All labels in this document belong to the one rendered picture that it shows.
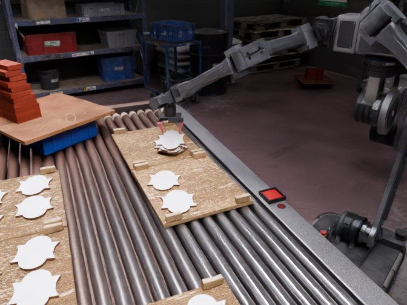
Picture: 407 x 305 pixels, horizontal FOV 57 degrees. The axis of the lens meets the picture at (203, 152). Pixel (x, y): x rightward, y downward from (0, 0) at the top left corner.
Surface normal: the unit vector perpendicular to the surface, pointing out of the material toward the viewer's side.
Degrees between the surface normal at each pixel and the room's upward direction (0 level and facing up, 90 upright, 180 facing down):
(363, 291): 0
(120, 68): 90
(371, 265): 0
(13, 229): 0
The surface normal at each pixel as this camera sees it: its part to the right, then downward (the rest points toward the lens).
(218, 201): 0.00, -0.90
